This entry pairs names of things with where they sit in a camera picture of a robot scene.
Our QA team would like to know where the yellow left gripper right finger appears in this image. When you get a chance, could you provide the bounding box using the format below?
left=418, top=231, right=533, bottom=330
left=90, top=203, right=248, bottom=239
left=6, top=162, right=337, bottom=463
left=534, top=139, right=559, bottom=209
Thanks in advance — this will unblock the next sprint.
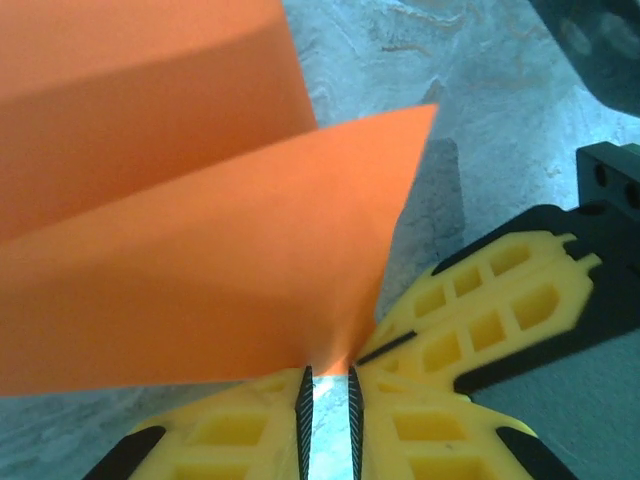
left=347, top=364, right=581, bottom=480

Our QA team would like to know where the orange paper sheet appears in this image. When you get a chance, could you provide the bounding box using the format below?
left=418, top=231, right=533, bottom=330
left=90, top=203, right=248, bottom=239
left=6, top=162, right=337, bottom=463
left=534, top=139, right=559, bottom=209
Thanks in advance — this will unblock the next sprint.
left=0, top=0, right=440, bottom=399

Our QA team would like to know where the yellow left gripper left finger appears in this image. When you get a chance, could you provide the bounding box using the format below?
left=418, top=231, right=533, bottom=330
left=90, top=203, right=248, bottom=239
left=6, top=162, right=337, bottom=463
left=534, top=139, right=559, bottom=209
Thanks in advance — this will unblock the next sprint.
left=94, top=364, right=314, bottom=480

